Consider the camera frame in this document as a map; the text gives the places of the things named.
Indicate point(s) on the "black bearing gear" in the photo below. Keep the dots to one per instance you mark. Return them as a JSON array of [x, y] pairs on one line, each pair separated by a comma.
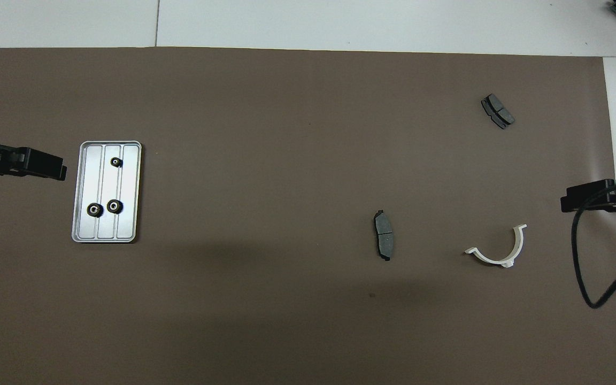
[[116, 162], [115, 206], [94, 209]]

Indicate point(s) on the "silver metal tray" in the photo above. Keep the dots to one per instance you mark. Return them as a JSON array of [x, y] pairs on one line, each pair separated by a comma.
[[126, 224]]

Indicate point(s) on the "short dark grey brake pad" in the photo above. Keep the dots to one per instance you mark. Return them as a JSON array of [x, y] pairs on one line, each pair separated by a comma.
[[498, 111]]

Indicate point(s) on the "long dark grey brake pad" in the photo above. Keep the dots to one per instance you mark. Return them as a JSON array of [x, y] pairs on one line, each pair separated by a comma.
[[384, 238]]

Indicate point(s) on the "brown table mat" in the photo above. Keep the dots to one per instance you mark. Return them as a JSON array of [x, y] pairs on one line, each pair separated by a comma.
[[286, 321]]

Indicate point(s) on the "white curved plastic bracket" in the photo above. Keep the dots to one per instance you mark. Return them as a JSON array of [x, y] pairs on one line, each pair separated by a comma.
[[492, 259]]

